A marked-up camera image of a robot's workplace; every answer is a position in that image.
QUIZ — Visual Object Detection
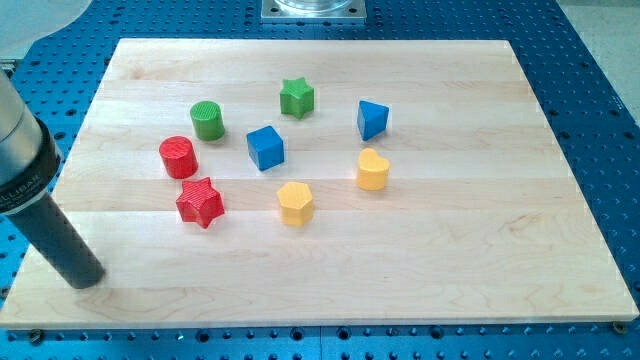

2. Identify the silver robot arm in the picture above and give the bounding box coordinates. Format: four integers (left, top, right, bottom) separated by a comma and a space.
1, 71, 61, 214

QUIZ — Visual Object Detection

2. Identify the blue cube block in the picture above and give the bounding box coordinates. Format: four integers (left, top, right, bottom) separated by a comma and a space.
246, 126, 285, 171

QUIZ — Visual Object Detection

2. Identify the blue triangle block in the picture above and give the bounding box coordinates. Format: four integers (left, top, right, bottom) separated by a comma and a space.
357, 100, 390, 141

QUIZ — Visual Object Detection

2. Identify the yellow hexagon block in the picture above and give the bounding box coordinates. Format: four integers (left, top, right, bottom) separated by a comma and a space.
277, 181, 314, 226

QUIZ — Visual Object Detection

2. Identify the yellow heart block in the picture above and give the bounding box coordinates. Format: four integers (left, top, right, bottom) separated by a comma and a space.
356, 148, 391, 191

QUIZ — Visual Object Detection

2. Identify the green star block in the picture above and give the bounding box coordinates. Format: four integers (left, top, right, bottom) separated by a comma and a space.
279, 77, 315, 119

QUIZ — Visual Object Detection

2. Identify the wooden board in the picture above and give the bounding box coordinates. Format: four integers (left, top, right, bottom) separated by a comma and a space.
1, 39, 638, 329

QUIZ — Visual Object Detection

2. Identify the red star block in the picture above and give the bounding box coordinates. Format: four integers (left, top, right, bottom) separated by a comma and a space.
176, 177, 225, 229

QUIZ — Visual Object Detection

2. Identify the green cylinder block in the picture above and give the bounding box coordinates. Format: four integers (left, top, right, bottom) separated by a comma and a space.
189, 100, 225, 141

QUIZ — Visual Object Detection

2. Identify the red cylinder block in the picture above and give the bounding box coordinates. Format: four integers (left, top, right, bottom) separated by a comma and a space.
158, 136, 199, 179

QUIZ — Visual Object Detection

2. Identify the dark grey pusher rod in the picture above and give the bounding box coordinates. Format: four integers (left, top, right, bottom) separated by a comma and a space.
8, 193, 105, 289

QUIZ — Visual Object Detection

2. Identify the blue perforated table plate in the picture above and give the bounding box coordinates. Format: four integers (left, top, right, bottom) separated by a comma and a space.
1, 0, 639, 359

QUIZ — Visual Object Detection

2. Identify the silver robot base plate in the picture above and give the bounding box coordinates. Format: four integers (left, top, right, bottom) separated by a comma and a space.
261, 0, 367, 24

